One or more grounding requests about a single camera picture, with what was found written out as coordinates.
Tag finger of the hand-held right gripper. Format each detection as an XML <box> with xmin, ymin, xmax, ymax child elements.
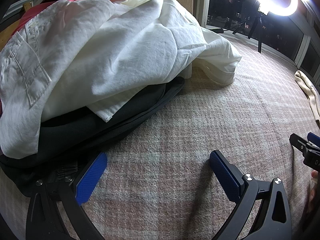
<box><xmin>289</xmin><ymin>133</ymin><xmax>313</xmax><ymax>155</ymax></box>
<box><xmin>307</xmin><ymin>131</ymin><xmax>320</xmax><ymax>147</ymax></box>

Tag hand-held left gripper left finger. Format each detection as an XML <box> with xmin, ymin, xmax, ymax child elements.
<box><xmin>26</xmin><ymin>151</ymin><xmax>108</xmax><ymax>240</ymax></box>

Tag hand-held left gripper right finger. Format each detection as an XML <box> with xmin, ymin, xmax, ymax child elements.
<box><xmin>209</xmin><ymin>150</ymin><xmax>293</xmax><ymax>240</ymax></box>

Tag person's right hand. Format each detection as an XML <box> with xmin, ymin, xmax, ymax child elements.
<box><xmin>307</xmin><ymin>169</ymin><xmax>320</xmax><ymax>212</ymax></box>

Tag beige folded cloth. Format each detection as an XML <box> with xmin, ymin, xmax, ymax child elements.
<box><xmin>294</xmin><ymin>70</ymin><xmax>320</xmax><ymax>128</ymax></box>

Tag black garment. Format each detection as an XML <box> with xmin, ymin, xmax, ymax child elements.
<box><xmin>0</xmin><ymin>76</ymin><xmax>185</xmax><ymax>198</ymax></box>

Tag black tripod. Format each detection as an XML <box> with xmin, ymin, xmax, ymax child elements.
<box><xmin>232</xmin><ymin>15</ymin><xmax>264</xmax><ymax>54</ymax></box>

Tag white button shirt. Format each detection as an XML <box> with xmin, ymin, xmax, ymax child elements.
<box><xmin>0</xmin><ymin>0</ymin><xmax>243</xmax><ymax>159</ymax></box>

